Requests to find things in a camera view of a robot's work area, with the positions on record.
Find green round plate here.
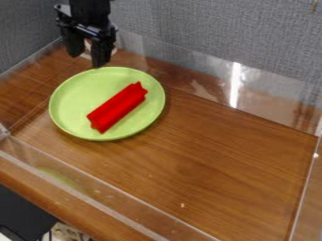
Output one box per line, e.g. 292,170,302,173
48,67,165,141

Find black object under table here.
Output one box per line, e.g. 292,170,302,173
0,185,57,241

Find red rectangular block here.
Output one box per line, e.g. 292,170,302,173
87,82,147,134

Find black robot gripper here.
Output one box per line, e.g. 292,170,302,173
53,0,116,68

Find clear acrylic enclosure wall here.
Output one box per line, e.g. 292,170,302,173
0,32,322,241

